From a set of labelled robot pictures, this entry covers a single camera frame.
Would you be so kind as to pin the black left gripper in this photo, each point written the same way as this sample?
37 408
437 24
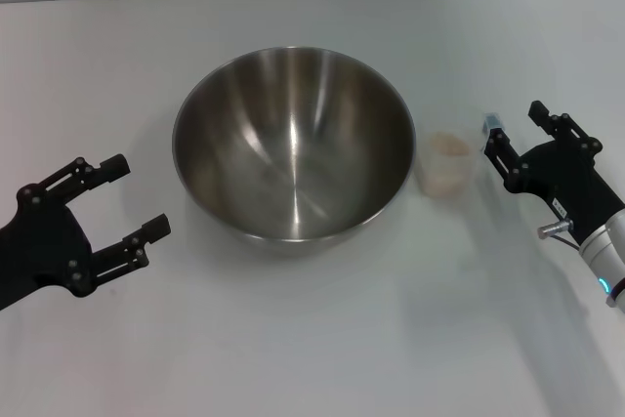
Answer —
44 251

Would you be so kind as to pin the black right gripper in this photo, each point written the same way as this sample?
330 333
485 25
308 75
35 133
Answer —
571 178

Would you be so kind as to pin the stainless steel mixing bowl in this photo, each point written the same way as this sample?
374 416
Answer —
293 158

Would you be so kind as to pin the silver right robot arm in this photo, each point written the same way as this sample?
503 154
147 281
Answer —
605 256

